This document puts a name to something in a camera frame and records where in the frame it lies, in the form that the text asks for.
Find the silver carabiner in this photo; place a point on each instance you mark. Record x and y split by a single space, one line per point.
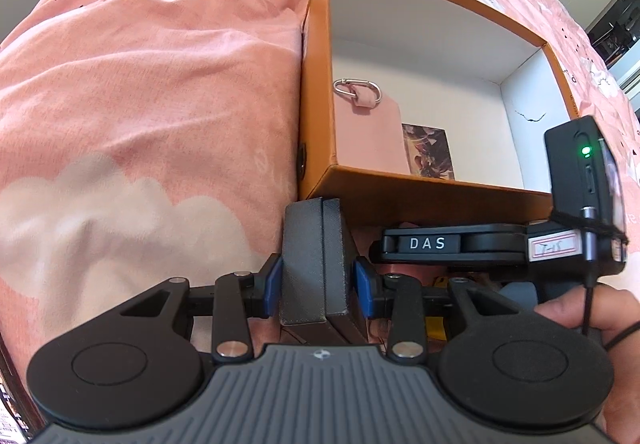
345 87

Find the pink pouch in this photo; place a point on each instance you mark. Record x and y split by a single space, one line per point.
380 139

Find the person's right hand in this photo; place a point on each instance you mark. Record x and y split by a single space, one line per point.
620 374

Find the pink printed blanket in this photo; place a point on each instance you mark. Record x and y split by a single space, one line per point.
150 99

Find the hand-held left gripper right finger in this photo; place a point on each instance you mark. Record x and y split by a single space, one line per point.
361 291

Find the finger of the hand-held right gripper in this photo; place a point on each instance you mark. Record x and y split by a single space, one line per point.
430 244

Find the photo card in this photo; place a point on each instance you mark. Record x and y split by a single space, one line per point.
429 152

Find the orange cardboard box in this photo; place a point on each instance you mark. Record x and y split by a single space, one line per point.
425 49

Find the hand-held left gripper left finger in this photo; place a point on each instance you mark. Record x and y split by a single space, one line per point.
272 285

